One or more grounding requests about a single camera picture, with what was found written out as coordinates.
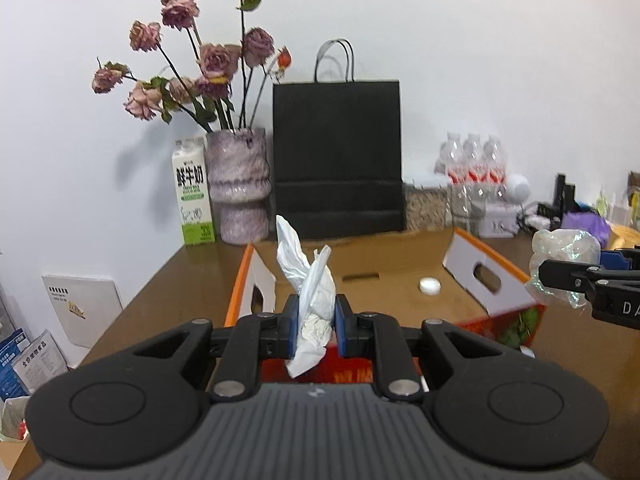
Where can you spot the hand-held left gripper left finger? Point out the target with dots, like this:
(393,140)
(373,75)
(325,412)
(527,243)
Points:
(292,330)

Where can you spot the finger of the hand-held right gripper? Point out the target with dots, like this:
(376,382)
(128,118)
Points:
(614,259)
(565,274)

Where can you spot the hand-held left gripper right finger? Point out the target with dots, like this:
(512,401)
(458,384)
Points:
(342,330)

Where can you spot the clear plastic wrap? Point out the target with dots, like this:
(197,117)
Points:
(562,246)

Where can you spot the white tissue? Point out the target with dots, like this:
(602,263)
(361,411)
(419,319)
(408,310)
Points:
(315,300)

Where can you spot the orange cardboard box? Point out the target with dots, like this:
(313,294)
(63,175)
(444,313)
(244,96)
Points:
(395,265)

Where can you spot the wooden desktop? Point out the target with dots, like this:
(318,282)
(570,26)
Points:
(175,285)

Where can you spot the purple plastic bag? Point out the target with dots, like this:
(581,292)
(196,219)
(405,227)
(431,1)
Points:
(585,227)

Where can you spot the black stand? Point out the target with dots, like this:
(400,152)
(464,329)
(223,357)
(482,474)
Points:
(564,195)

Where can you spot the white tin box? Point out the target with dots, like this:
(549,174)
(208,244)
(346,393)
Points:
(497,220)

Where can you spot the white round speaker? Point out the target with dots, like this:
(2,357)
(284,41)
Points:
(518,189)

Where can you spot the white bottle cap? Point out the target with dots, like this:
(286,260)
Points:
(430,286)

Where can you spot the clear glass jar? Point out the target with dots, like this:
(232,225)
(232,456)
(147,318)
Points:
(465,207)

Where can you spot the red label water bottle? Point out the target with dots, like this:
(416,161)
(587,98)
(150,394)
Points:
(472,160)
(451,160)
(494,160)

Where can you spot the clear jar of grains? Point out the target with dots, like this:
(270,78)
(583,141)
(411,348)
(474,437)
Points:
(425,207)

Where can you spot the purple ceramic vase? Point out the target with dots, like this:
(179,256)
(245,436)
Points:
(237,175)

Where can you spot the green white milk carton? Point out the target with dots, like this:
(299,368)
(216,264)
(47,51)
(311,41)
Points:
(192,195)

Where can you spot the black paper bag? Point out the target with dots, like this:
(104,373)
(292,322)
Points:
(337,160)

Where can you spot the white printed pamphlet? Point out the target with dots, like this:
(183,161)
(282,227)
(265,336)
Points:
(42,367)

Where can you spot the dried rose bouquet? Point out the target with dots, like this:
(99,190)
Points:
(215,60)

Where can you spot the blue pamphlet box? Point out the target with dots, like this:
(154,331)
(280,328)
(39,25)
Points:
(11,370)

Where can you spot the clear plastic bag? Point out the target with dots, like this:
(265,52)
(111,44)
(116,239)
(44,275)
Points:
(12,417)

